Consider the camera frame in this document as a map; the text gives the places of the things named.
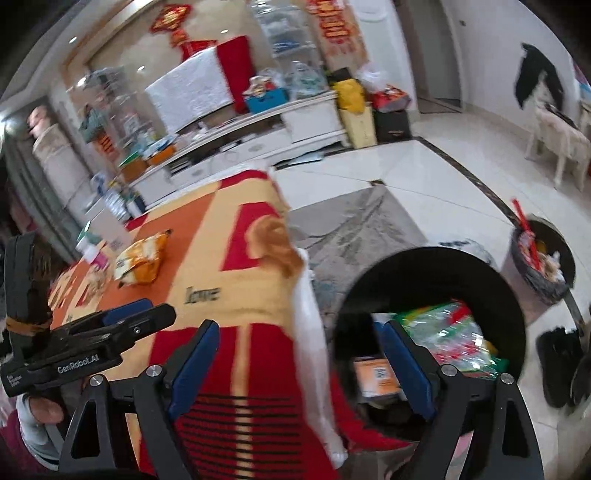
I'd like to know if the green snack bag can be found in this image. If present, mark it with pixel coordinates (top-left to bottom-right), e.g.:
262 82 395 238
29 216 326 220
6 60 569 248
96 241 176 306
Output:
391 301 508 379

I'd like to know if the orange paper box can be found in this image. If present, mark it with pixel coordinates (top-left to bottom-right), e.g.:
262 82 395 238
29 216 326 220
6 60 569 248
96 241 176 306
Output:
353 357 402 399

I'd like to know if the wicker basket with trash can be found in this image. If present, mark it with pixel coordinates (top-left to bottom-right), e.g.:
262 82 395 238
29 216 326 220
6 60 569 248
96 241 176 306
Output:
510 198 576 306

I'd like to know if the black trash bin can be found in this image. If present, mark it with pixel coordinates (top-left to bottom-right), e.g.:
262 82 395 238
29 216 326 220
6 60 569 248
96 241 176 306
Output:
331 246 528 444

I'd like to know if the person's left hand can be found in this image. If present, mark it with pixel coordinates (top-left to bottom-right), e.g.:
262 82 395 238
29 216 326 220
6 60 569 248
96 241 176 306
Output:
28 396 64 425

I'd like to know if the orange snack bag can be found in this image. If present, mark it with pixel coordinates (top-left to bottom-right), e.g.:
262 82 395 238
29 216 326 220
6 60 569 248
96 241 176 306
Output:
113 230 172 287

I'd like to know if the white pink bottle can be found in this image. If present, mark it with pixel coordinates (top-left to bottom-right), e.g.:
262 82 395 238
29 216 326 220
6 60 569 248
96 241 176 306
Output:
76 235 111 280

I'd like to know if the tall white carton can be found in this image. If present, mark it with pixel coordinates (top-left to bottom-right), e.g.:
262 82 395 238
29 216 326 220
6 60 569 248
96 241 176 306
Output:
88 205 133 255

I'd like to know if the checkered love blanket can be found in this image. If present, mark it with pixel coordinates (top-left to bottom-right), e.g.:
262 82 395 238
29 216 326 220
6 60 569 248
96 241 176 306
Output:
48 168 412 480

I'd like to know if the white air conditioner column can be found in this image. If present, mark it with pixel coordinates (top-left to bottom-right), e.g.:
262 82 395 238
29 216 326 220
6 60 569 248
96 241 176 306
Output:
32 122 95 224

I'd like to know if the grey floor rug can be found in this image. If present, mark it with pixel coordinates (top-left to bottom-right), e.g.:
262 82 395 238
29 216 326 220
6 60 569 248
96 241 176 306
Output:
287 185 427 334

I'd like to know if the white lace tv cover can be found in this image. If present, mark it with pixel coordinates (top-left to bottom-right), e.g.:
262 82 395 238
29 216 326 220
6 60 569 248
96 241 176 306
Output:
145 47 233 134

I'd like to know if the blue storage basket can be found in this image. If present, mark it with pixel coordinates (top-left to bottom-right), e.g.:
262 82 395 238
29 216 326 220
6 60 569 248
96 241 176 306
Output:
245 88 288 114

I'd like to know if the white tv cabinet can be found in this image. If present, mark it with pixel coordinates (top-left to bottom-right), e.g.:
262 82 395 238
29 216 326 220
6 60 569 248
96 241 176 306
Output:
131 91 349 206

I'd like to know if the yellow cardboard box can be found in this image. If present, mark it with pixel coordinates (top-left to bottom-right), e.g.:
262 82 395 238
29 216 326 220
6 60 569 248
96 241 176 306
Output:
339 104 378 149

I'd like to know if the yellow bag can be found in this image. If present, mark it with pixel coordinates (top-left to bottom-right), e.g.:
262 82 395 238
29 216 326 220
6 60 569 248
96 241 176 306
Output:
332 78 366 114

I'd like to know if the black gift box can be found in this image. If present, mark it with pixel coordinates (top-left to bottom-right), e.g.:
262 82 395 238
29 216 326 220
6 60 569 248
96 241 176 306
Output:
373 110 413 144

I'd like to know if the white chair with jacket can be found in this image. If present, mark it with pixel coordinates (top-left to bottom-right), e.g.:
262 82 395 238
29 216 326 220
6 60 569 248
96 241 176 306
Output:
514 43 590 192

